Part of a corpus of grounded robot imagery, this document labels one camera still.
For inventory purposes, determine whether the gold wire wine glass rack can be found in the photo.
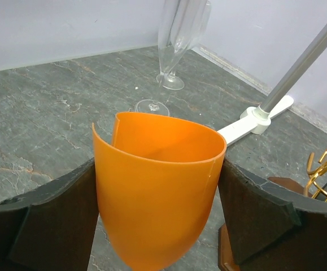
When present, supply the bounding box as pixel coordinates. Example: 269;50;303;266
218;145;327;271

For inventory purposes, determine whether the clear wine glass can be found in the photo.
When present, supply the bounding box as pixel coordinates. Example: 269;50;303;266
134;0;198;116
156;0;212;91

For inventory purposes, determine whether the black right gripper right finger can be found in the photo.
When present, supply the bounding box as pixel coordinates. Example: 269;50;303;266
216;159;327;271

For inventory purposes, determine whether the white metal clothes rail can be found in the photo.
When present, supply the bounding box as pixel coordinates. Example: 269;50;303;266
217;24;327;146

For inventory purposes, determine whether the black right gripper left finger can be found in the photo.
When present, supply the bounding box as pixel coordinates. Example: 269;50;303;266
0;159;98;270

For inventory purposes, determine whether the orange wine glass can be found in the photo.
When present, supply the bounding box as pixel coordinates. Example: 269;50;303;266
93;112;226;270

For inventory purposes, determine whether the clear wine glass front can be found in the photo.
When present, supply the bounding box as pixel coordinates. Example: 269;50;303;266
156;0;212;91

